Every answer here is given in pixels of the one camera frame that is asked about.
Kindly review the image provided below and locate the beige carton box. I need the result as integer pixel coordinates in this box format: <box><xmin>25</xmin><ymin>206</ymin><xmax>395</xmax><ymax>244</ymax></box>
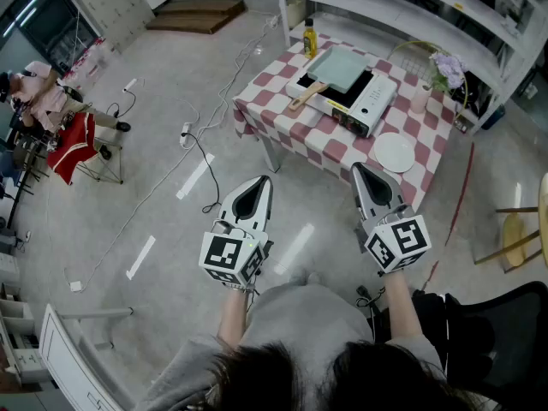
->
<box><xmin>285</xmin><ymin>0</ymin><xmax>307</xmax><ymax>29</ymax></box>

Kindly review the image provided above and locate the black office chair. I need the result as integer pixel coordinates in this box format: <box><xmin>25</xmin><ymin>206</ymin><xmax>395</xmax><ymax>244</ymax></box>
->
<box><xmin>410</xmin><ymin>280</ymin><xmax>548</xmax><ymax>411</ymax></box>

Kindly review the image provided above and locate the red cloth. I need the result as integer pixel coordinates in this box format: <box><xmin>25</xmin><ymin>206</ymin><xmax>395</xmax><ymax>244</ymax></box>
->
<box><xmin>46</xmin><ymin>111</ymin><xmax>100</xmax><ymax>186</ymax></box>

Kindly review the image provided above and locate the purple flower bouquet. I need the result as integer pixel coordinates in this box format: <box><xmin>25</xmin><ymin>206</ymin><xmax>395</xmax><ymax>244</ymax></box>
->
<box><xmin>427</xmin><ymin>51</ymin><xmax>468</xmax><ymax>94</ymax></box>

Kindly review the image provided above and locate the yellow oil bottle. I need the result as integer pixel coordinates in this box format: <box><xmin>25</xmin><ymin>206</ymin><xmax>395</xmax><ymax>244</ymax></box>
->
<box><xmin>302</xmin><ymin>17</ymin><xmax>319</xmax><ymax>60</ymax></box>

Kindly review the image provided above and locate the red white checkered tablecloth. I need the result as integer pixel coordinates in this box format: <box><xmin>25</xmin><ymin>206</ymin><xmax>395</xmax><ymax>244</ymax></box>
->
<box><xmin>232</xmin><ymin>32</ymin><xmax>459</xmax><ymax>213</ymax></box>

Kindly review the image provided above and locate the white round plate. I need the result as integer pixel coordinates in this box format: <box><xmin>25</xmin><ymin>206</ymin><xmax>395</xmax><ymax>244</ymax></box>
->
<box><xmin>373</xmin><ymin>132</ymin><xmax>416</xmax><ymax>174</ymax></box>

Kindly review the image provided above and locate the person's left forearm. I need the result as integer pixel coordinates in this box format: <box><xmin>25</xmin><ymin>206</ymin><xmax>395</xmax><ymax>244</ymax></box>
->
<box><xmin>217</xmin><ymin>288</ymin><xmax>253</xmax><ymax>350</ymax></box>

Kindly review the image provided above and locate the thin red strip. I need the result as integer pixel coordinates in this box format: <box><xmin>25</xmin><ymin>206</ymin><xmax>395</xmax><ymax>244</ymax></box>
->
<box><xmin>444</xmin><ymin>142</ymin><xmax>475</xmax><ymax>247</ymax></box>

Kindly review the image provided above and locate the white drawer unit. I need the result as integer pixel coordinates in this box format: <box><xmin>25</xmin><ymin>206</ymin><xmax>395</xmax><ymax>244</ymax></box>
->
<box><xmin>0</xmin><ymin>283</ymin><xmax>51</xmax><ymax>387</ymax></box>

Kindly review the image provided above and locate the brown wooden platform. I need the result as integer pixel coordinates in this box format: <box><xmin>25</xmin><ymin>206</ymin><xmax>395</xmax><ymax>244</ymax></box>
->
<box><xmin>145</xmin><ymin>0</ymin><xmax>247</xmax><ymax>35</ymax></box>

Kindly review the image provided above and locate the person's right forearm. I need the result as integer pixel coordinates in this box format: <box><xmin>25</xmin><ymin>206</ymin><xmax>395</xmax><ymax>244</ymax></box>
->
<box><xmin>383</xmin><ymin>270</ymin><xmax>429</xmax><ymax>342</ymax></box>

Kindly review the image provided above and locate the pink vase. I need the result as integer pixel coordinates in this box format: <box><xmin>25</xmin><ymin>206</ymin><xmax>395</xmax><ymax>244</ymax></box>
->
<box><xmin>409</xmin><ymin>81</ymin><xmax>432</xmax><ymax>115</ymax></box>

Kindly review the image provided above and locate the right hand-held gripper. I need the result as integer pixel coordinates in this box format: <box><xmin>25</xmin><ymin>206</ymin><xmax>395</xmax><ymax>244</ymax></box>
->
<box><xmin>349</xmin><ymin>162</ymin><xmax>432</xmax><ymax>274</ymax></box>

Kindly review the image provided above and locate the rectangular pale green pan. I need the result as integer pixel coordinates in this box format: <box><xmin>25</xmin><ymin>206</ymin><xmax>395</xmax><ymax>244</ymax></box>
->
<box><xmin>288</xmin><ymin>44</ymin><xmax>372</xmax><ymax>111</ymax></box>

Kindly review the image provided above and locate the person's grey clothing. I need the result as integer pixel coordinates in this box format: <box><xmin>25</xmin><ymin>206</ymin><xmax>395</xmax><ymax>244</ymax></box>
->
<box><xmin>140</xmin><ymin>283</ymin><xmax>446</xmax><ymax>411</ymax></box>

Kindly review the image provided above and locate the white portable stove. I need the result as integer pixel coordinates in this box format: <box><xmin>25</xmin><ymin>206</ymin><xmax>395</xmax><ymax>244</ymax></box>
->
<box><xmin>284</xmin><ymin>68</ymin><xmax>399</xmax><ymax>139</ymax></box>

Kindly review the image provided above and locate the short black cable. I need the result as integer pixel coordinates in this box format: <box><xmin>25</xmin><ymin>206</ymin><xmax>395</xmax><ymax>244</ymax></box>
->
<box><xmin>105</xmin><ymin>90</ymin><xmax>137</xmax><ymax>119</ymax></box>

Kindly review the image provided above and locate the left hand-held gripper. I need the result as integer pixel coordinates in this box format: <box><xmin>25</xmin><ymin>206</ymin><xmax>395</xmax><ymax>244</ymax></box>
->
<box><xmin>199</xmin><ymin>176</ymin><xmax>275</xmax><ymax>289</ymax></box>

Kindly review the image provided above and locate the white desk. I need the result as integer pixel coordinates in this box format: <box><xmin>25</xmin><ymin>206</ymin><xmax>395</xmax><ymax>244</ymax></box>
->
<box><xmin>38</xmin><ymin>303</ymin><xmax>138</xmax><ymax>411</ymax></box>

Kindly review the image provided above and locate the red white plastic packaging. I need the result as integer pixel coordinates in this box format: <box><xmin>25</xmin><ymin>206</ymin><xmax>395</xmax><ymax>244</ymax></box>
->
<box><xmin>63</xmin><ymin>36</ymin><xmax>116</xmax><ymax>80</ymax></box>

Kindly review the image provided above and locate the long black cable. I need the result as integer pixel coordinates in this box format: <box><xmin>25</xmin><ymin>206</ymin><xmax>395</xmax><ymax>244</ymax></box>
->
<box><xmin>186</xmin><ymin>131</ymin><xmax>222</xmax><ymax>214</ymax></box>

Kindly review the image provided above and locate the yellow wooden stool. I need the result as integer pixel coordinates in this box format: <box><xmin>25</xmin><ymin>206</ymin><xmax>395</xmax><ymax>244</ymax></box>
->
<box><xmin>473</xmin><ymin>173</ymin><xmax>548</xmax><ymax>273</ymax></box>

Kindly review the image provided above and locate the long white cable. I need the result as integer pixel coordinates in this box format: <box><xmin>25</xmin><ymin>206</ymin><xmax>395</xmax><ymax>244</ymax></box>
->
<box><xmin>63</xmin><ymin>13</ymin><xmax>279</xmax><ymax>294</ymax></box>

